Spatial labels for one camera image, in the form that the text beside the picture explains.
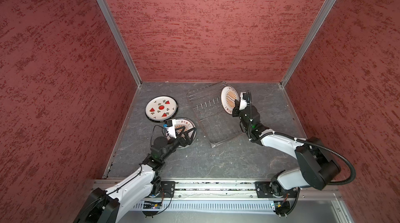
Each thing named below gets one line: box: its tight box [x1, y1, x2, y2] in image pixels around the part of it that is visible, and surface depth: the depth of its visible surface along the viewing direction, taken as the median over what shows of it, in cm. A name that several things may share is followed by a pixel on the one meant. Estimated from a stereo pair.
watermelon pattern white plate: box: [145, 95, 179, 123], surface depth 104 cm
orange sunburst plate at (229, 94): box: [220, 85, 240, 116], surface depth 94 cm
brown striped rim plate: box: [144, 95, 179, 123], surface depth 104 cm
